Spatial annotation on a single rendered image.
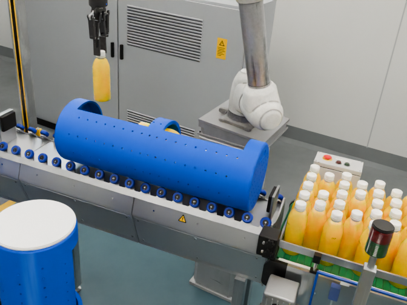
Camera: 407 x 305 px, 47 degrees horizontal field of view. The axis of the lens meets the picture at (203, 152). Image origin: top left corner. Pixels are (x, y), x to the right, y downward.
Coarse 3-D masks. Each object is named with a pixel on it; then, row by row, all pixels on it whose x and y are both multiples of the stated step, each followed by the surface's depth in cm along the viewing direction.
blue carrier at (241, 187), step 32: (64, 128) 197; (96, 128) 193; (128, 128) 190; (160, 128) 188; (96, 160) 196; (128, 160) 189; (160, 160) 184; (192, 160) 180; (224, 160) 176; (256, 160) 174; (192, 192) 186; (224, 192) 178; (256, 192) 189
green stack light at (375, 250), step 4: (368, 240) 138; (368, 244) 138; (372, 244) 136; (376, 244) 135; (388, 244) 135; (368, 248) 138; (372, 248) 136; (376, 248) 136; (380, 248) 135; (384, 248) 135; (388, 248) 137; (368, 252) 138; (372, 252) 137; (376, 252) 136; (380, 252) 136; (384, 252) 136; (372, 256) 137; (376, 256) 137; (380, 256) 136; (384, 256) 137
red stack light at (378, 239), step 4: (372, 228) 135; (372, 232) 135; (376, 232) 134; (380, 232) 133; (392, 232) 134; (368, 236) 138; (372, 236) 135; (376, 236) 134; (380, 236) 133; (384, 236) 133; (388, 236) 133; (372, 240) 136; (376, 240) 135; (380, 240) 134; (384, 240) 134; (388, 240) 134; (380, 244) 135; (384, 244) 134
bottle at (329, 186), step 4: (324, 180) 189; (328, 180) 187; (332, 180) 188; (320, 184) 190; (324, 184) 188; (328, 184) 188; (332, 184) 188; (320, 188) 189; (324, 188) 188; (328, 188) 187; (332, 188) 188; (332, 192) 188
